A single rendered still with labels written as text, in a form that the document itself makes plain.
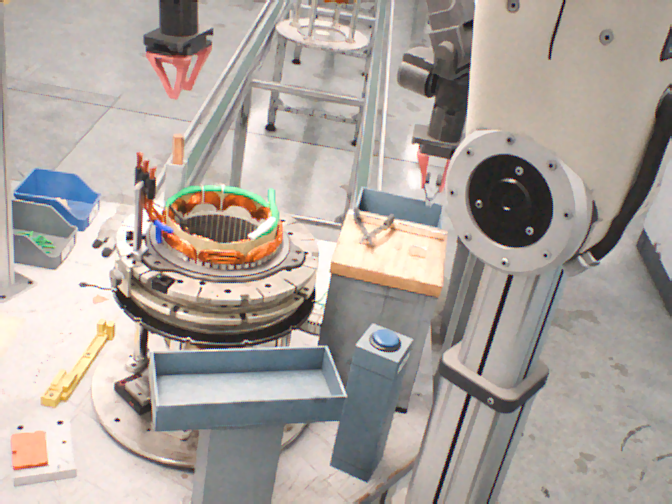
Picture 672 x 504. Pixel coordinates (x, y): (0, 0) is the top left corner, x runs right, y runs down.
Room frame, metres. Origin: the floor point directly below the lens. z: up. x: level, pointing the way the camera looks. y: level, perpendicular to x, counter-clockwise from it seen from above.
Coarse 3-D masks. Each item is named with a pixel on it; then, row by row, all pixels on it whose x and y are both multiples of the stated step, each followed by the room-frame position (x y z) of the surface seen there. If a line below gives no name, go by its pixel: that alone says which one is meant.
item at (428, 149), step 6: (426, 144) 1.27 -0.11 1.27; (432, 144) 1.27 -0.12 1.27; (420, 150) 1.27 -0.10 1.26; (426, 150) 1.27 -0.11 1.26; (432, 150) 1.27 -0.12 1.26; (438, 150) 1.27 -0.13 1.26; (444, 150) 1.27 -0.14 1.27; (450, 150) 1.26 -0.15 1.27; (438, 156) 1.27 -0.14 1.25; (444, 156) 1.27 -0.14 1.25; (450, 156) 1.27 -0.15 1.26; (444, 174) 1.29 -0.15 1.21; (444, 180) 1.28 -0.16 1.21; (444, 186) 1.28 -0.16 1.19
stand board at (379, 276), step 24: (384, 240) 1.29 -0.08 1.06; (408, 240) 1.31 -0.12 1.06; (432, 240) 1.33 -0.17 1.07; (336, 264) 1.19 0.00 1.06; (360, 264) 1.20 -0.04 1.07; (384, 264) 1.21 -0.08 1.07; (408, 264) 1.23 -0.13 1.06; (432, 264) 1.24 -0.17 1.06; (408, 288) 1.18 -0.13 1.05; (432, 288) 1.18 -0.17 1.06
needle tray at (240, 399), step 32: (160, 352) 0.87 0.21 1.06; (192, 352) 0.89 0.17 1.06; (224, 352) 0.90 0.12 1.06; (256, 352) 0.92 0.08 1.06; (288, 352) 0.93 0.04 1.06; (320, 352) 0.95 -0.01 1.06; (160, 384) 0.85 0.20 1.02; (192, 384) 0.87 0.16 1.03; (224, 384) 0.88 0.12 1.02; (256, 384) 0.89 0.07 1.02; (288, 384) 0.90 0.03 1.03; (320, 384) 0.92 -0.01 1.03; (160, 416) 0.77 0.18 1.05; (192, 416) 0.78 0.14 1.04; (224, 416) 0.80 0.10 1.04; (256, 416) 0.81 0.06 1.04; (288, 416) 0.83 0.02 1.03; (320, 416) 0.84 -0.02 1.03; (224, 448) 0.82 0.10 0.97; (256, 448) 0.83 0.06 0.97; (224, 480) 0.82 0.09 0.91; (256, 480) 0.83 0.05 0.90
